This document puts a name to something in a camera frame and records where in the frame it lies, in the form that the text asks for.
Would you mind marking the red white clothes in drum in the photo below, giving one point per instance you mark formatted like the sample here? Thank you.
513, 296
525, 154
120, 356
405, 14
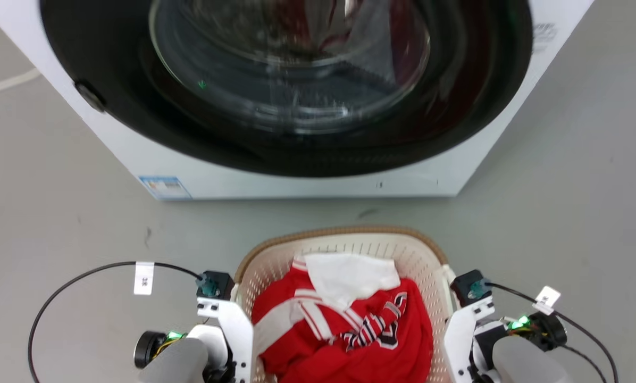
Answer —
328, 24

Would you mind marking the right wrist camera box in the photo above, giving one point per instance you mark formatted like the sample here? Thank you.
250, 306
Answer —
469, 287

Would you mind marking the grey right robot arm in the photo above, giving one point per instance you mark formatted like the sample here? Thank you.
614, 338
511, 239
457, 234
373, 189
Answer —
520, 361

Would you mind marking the black round washer door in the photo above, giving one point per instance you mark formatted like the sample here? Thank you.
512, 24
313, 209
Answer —
137, 125

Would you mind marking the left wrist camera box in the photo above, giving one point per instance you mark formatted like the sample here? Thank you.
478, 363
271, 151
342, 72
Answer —
217, 284

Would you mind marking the blue energy label sticker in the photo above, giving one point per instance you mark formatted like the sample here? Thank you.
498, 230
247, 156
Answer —
165, 188

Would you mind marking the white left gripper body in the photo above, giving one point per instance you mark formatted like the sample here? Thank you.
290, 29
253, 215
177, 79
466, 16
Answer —
238, 330

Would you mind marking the white garment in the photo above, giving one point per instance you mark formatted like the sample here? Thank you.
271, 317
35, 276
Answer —
350, 279

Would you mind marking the beige plastic laundry basket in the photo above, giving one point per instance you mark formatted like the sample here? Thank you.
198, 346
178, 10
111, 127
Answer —
350, 242

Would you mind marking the white front-load washing machine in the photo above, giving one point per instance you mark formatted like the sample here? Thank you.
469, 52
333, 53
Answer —
307, 186

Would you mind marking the black washer door latch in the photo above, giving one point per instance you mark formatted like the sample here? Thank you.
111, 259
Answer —
90, 96

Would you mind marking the red sports jersey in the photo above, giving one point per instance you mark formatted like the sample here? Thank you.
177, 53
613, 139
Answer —
302, 351

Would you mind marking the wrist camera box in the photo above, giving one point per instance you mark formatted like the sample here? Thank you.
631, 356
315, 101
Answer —
217, 284
469, 287

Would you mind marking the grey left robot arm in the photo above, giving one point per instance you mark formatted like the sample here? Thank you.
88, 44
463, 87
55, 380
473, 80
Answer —
182, 361

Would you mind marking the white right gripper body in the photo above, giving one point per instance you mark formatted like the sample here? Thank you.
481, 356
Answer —
456, 340

